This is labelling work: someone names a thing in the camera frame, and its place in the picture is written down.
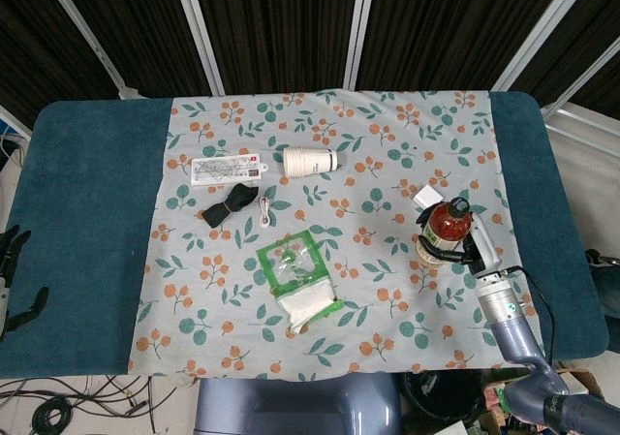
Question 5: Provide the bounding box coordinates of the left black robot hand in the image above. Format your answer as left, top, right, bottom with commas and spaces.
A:
0, 226, 50, 342

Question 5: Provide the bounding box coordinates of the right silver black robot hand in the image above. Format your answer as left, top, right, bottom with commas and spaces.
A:
415, 205, 504, 277

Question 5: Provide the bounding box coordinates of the brown tea plastic bottle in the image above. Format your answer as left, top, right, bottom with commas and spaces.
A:
416, 196, 479, 267

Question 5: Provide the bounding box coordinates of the teal table cover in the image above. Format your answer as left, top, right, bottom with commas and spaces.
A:
0, 90, 610, 383

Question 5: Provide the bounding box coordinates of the white power adapter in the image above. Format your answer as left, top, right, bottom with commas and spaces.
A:
413, 185, 445, 209

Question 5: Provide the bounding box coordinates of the dark blue rounded seat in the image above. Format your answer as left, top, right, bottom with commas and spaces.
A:
583, 248, 620, 318

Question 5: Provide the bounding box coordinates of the cardboard box with clutter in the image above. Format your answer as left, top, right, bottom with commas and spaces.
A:
479, 364, 606, 435

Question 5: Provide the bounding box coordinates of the black waste bin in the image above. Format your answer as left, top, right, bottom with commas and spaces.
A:
401, 369, 485, 426

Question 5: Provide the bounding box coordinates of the floral grey tablecloth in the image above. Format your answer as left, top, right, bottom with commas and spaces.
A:
126, 88, 539, 376

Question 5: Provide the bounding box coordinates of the green tissue packet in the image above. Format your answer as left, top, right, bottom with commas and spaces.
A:
255, 230, 346, 334

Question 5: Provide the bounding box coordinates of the white paper cup stack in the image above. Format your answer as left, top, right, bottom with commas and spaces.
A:
282, 145, 340, 179

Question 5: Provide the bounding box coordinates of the black cloth bundle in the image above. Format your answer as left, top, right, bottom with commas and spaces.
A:
201, 182, 259, 229

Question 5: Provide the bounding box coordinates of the white ruler set package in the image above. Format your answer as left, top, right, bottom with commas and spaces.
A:
190, 151, 269, 187

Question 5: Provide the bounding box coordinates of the black partition screen panel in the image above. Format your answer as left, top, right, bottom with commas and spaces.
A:
503, 0, 620, 116
181, 0, 369, 95
346, 0, 590, 92
52, 0, 224, 98
0, 0, 122, 131

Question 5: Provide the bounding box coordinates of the blue-grey robot torso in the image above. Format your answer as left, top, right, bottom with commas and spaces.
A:
193, 371, 403, 435

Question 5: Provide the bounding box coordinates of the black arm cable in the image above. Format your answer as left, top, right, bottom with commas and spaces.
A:
498, 265, 557, 364

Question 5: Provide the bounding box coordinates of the coiled dark floor cable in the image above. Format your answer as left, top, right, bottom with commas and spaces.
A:
31, 394, 75, 432

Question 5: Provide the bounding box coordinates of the black floor cable tangle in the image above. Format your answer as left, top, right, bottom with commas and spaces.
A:
0, 375, 195, 435

